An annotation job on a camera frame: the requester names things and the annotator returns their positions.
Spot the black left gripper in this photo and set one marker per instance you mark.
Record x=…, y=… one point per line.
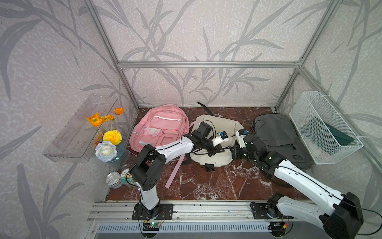
x=215, y=150

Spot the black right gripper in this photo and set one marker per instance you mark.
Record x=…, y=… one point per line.
x=235, y=152

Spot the grey fabric backpack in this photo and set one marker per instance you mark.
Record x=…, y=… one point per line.
x=278, y=134

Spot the pink backpack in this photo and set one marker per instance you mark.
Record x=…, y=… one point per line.
x=159, y=127

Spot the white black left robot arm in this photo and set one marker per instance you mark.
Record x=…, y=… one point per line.
x=150, y=162

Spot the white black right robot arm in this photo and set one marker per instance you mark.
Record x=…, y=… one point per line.
x=339, y=215

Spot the green book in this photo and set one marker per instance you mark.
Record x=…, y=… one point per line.
x=323, y=134

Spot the green labelled tin can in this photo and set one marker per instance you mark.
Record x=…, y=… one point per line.
x=125, y=177

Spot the right controller circuit board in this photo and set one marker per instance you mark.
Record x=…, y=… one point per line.
x=278, y=229

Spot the controller circuit board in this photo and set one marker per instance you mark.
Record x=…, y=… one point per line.
x=152, y=226
x=278, y=229

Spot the teal glass vase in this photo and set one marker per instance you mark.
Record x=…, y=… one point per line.
x=122, y=158

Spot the yellow artificial flower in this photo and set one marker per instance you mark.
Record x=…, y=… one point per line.
x=113, y=136

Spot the small orange artificial flower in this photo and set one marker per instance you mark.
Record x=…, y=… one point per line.
x=119, y=111

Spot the white artificial rose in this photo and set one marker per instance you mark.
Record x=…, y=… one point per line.
x=105, y=151

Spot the silver tin can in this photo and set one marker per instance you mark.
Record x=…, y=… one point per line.
x=113, y=180

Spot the left controller circuit board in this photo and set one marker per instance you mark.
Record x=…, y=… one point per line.
x=152, y=226

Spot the orange artificial poppy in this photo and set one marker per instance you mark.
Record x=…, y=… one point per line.
x=95, y=120

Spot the clear plastic shelf tray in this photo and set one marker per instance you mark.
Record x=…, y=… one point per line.
x=76, y=142

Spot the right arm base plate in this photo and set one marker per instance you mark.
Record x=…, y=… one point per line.
x=259, y=210

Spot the white wire mesh basket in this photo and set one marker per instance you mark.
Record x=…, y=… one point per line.
x=314, y=104

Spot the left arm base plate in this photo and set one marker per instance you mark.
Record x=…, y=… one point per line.
x=159, y=212

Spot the aluminium mounting rail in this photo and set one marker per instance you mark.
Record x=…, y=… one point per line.
x=211, y=211

